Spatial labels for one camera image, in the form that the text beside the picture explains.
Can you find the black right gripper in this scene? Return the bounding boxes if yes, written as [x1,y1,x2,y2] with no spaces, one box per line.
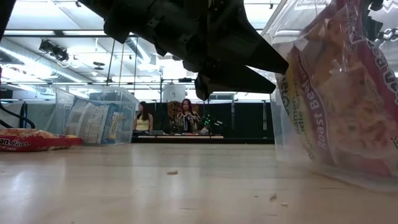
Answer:
[361,0,398,44]

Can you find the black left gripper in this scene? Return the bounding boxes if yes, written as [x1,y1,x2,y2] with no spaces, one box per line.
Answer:
[149,0,289,101]

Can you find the clear plastic bin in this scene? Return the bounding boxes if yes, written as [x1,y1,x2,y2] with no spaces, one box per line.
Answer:
[52,85,140,146]
[262,0,398,192]

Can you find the red Maruchan ramen pack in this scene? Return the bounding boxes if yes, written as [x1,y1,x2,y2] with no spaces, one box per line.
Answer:
[323,0,398,179]
[275,46,341,167]
[0,128,84,152]

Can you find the blue Maruchan ramen pack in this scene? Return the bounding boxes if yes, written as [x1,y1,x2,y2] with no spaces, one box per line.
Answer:
[66,96,108,146]
[99,104,125,146]

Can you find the black curtain partition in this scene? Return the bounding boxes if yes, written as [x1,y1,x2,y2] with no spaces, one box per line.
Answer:
[139,101,275,139]

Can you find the background robot with green lights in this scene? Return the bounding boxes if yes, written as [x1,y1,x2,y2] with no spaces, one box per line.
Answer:
[201,114,224,135]

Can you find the white background box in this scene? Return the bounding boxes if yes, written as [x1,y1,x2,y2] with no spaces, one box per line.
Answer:
[162,83,187,103]

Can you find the person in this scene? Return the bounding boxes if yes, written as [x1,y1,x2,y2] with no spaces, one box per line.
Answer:
[133,101,154,132]
[175,98,202,135]

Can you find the background work table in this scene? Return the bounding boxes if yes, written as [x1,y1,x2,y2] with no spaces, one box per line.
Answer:
[132,133,224,144]

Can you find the black ceiling spotlight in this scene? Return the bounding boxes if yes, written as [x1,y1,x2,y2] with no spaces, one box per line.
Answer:
[39,39,70,62]

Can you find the black background rig frame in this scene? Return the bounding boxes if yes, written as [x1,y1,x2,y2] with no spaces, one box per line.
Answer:
[160,77,200,103]

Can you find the black curved cable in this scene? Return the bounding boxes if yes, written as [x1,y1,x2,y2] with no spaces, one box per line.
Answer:
[0,102,35,129]

